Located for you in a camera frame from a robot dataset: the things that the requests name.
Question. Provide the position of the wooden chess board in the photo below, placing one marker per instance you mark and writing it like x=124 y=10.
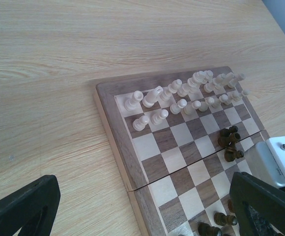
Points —
x=174 y=180

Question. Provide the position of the pile of dark chess pieces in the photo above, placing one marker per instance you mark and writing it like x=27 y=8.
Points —
x=228 y=139

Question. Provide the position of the dark chess piece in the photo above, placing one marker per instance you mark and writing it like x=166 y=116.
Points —
x=221 y=219
x=205 y=229

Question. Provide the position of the row of white chess pieces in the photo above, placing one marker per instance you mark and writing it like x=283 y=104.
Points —
x=206 y=106

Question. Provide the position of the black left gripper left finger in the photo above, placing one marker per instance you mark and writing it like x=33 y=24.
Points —
x=32 y=209

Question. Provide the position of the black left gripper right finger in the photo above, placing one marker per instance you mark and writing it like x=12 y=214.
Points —
x=258 y=206

